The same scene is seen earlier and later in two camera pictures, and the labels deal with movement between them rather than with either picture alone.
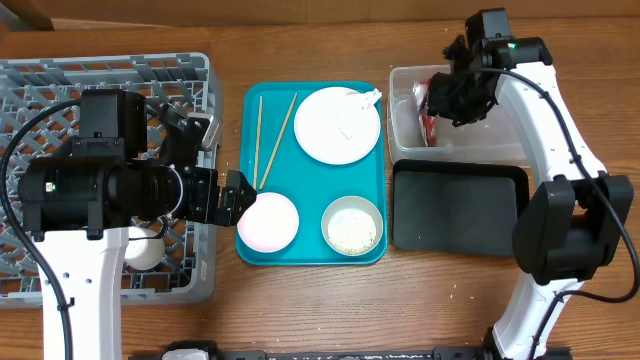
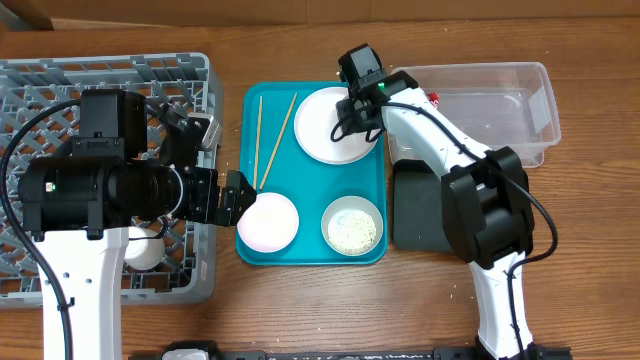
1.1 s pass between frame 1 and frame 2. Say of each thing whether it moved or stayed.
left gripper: stayed
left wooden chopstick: stayed
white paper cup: stayed
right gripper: moved
